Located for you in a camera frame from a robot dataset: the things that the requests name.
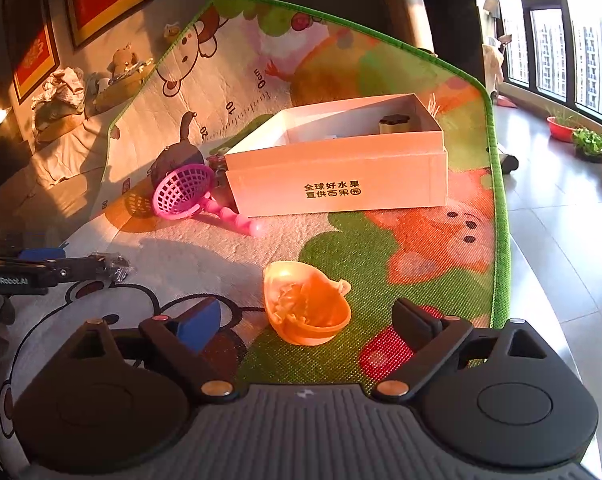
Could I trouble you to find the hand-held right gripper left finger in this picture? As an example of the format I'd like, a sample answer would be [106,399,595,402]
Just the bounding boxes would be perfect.
[68,296,238,402]

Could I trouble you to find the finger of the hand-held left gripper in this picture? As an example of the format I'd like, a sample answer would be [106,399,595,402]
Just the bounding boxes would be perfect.
[0,247,64,265]
[46,255,112,286]

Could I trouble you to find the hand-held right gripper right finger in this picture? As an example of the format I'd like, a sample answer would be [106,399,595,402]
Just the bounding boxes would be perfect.
[375,298,552,402]

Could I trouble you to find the clear plastic wrapper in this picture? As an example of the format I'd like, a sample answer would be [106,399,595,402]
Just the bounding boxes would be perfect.
[93,252,130,282]

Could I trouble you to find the orange toy bowl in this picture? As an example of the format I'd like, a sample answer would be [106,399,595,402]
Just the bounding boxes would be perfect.
[263,260,352,347]

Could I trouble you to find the pink toy strainer scoop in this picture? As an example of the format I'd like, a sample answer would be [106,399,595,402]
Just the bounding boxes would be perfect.
[152,164,268,238]

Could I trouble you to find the black plush cat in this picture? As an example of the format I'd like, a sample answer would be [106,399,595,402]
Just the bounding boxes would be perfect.
[150,112,216,196]

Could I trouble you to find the pink cardboard box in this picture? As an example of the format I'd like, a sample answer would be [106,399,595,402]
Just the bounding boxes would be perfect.
[224,93,449,217]

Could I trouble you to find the beige blanket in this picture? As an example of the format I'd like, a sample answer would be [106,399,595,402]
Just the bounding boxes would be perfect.
[0,105,112,203]

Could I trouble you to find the crumpled white cloth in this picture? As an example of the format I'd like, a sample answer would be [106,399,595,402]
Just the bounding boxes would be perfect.
[31,66,89,113]

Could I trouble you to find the yellow plush cushion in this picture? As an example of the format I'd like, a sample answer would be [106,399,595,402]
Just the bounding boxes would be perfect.
[92,74,142,112]

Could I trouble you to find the beige toy block dark top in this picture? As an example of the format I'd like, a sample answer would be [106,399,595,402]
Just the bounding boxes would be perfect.
[379,114,416,135]

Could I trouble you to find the brown plush bear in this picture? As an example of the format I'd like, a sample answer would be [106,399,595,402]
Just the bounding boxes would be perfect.
[107,42,155,82]

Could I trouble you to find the red basin with plant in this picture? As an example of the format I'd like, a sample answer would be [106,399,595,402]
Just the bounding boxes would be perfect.
[547,112,585,144]

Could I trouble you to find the dark pot green plants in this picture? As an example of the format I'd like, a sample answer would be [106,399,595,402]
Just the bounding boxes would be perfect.
[573,129,602,164]

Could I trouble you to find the cartoon printed play mat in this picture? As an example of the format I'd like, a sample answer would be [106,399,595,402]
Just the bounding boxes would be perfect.
[0,0,512,480]

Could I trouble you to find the hanging clothes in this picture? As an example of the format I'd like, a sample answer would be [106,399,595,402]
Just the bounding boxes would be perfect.
[482,42,504,97]

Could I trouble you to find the black framed window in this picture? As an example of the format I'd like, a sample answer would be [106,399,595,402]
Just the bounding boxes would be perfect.
[501,0,602,137]

